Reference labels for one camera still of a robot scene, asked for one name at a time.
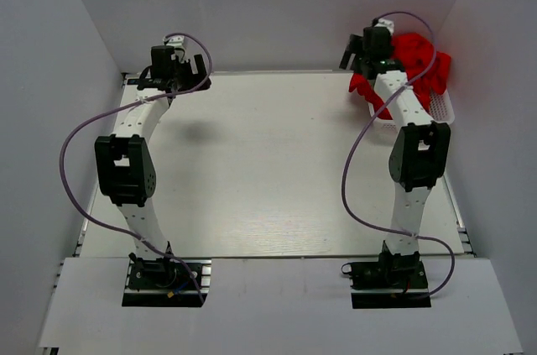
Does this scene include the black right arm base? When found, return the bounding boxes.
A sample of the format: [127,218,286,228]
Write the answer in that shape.
[341,252,431,310]

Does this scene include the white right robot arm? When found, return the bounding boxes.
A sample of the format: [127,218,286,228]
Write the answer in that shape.
[341,19,451,287]

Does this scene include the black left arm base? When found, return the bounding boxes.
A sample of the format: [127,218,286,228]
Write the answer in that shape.
[122,253,211,308]

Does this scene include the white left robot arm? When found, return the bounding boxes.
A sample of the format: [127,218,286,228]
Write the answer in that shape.
[94,37,211,287]

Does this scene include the red t shirts in basket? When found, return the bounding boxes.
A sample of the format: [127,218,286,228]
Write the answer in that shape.
[348,33,451,112]

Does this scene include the white plastic basket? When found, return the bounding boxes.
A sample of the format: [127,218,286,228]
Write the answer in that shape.
[373,91,455,133]

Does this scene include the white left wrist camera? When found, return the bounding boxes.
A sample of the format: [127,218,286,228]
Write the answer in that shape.
[163,35,185,50]

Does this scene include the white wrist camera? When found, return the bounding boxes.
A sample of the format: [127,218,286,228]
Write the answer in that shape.
[163,35,185,50]
[372,18,395,35]

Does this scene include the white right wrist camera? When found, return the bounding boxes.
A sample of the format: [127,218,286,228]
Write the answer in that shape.
[372,18,395,35]

